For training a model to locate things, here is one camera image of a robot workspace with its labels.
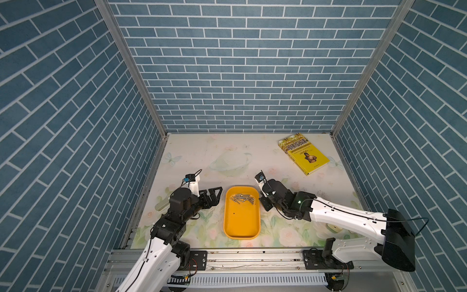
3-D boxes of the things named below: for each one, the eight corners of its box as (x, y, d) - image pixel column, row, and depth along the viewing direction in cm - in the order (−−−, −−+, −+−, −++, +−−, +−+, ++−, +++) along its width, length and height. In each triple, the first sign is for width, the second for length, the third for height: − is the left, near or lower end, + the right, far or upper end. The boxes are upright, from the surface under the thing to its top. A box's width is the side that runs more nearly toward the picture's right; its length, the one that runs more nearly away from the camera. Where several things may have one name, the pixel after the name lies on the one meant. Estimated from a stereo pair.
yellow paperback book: (306, 176, 102) (308, 172, 99) (277, 144, 118) (278, 140, 115) (328, 164, 108) (330, 161, 105) (297, 135, 123) (299, 131, 120)
